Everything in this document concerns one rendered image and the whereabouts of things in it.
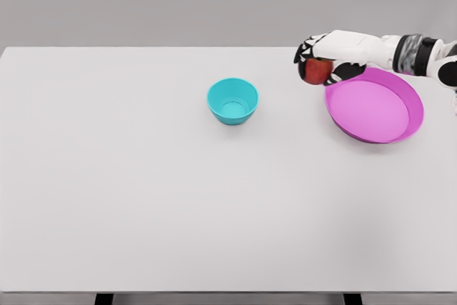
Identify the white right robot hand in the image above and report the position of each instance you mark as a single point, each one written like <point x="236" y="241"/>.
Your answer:
<point x="342" y="45"/>

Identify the red apple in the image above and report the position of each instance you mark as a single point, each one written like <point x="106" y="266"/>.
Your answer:
<point x="316" y="71"/>

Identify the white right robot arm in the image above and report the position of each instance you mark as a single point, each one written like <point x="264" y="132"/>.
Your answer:
<point x="414" y="53"/>

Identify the pink plate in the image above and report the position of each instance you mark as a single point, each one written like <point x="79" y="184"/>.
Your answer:
<point x="371" y="108"/>

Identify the blue bowl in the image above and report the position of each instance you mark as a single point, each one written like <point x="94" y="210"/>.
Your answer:
<point x="232" y="100"/>

